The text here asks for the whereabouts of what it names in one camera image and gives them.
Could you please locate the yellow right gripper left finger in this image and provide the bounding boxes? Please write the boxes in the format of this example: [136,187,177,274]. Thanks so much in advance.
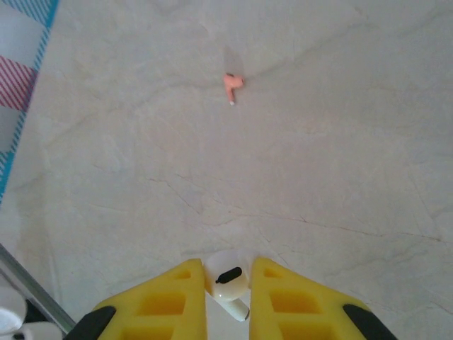
[72,258,210,340]

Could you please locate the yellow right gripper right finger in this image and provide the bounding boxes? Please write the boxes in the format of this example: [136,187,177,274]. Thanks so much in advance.
[247,256,397,340]

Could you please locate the long aluminium base rail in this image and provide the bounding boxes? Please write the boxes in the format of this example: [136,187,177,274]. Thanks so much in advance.
[0,242,77,336]

